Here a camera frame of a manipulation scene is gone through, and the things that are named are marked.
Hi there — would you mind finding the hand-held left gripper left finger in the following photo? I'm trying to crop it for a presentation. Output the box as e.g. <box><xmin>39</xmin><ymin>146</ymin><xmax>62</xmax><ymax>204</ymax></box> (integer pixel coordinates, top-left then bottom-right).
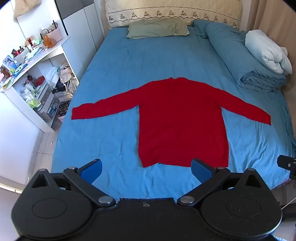
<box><xmin>31</xmin><ymin>159</ymin><xmax>116</xmax><ymax>208</ymax></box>

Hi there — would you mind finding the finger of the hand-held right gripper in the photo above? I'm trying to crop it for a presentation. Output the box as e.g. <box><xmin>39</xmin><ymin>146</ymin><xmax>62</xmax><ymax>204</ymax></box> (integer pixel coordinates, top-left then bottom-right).
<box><xmin>277</xmin><ymin>154</ymin><xmax>296</xmax><ymax>180</ymax></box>

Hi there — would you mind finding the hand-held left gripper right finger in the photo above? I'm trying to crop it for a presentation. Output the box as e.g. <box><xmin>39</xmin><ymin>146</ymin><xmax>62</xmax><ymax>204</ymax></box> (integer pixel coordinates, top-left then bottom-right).
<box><xmin>177</xmin><ymin>158</ymin><xmax>265</xmax><ymax>207</ymax></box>

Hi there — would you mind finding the red long-sleeved sweater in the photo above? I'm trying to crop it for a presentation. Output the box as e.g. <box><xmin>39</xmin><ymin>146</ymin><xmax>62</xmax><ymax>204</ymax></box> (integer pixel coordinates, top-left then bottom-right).
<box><xmin>71</xmin><ymin>77</ymin><xmax>272</xmax><ymax>168</ymax></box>

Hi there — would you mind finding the white tote bag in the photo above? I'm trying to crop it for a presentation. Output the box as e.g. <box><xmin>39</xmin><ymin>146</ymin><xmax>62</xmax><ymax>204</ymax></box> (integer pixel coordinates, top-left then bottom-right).
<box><xmin>59</xmin><ymin>66</ymin><xmax>75</xmax><ymax>84</ymax></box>

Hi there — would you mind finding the bed with blue sheet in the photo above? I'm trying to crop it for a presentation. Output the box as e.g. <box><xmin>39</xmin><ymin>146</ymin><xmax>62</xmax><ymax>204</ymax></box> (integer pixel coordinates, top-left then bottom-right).
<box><xmin>51</xmin><ymin>25</ymin><xmax>296</xmax><ymax>200</ymax></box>

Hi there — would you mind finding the white pillow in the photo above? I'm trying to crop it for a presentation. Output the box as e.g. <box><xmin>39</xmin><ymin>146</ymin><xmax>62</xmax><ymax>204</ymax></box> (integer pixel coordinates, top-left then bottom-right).
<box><xmin>245</xmin><ymin>29</ymin><xmax>293</xmax><ymax>75</ymax></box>

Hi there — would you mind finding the white shelf unit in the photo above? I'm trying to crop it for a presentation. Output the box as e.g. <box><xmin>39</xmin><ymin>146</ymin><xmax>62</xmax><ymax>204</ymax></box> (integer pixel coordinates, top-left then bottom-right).
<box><xmin>0</xmin><ymin>35</ymin><xmax>80</xmax><ymax>133</ymax></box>

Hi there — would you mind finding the rolled blue duvet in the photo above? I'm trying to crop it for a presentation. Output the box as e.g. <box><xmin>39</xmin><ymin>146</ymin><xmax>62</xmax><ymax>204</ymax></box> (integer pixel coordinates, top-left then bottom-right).
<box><xmin>193</xmin><ymin>20</ymin><xmax>287</xmax><ymax>93</ymax></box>

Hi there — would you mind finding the orange plush toy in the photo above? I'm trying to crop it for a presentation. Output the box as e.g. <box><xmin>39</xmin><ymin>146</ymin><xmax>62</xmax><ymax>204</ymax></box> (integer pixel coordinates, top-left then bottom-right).
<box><xmin>43</xmin><ymin>36</ymin><xmax>57</xmax><ymax>48</ymax></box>

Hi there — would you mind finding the blue printed box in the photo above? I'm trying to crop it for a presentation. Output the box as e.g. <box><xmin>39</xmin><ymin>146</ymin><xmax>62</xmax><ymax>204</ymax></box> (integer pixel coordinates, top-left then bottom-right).
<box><xmin>2</xmin><ymin>55</ymin><xmax>18</xmax><ymax>70</ymax></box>

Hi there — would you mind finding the pink basket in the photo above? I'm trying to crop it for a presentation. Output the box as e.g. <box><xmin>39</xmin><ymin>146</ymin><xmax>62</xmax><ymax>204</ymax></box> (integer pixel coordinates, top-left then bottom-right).
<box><xmin>47</xmin><ymin>28</ymin><xmax>63</xmax><ymax>42</ymax></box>

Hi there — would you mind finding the beige curtain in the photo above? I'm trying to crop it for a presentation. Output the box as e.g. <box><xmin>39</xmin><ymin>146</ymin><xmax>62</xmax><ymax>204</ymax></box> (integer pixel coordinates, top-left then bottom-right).
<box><xmin>240</xmin><ymin>0</ymin><xmax>296</xmax><ymax>55</ymax></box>

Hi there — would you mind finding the white wardrobe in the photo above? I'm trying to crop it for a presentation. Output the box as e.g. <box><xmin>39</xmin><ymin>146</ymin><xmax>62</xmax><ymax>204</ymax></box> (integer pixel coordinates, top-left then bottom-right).
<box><xmin>14</xmin><ymin>0</ymin><xmax>104</xmax><ymax>77</ymax></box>

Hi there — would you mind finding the green pillow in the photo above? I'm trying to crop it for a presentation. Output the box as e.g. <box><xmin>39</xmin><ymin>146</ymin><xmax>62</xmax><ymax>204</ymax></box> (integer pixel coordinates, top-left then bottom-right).
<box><xmin>125</xmin><ymin>18</ymin><xmax>189</xmax><ymax>39</ymax></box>

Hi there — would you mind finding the beige hanging cloth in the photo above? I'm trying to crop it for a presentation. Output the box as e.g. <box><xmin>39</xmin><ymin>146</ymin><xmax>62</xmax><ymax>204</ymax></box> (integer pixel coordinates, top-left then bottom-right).
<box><xmin>13</xmin><ymin>0</ymin><xmax>42</xmax><ymax>18</ymax></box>

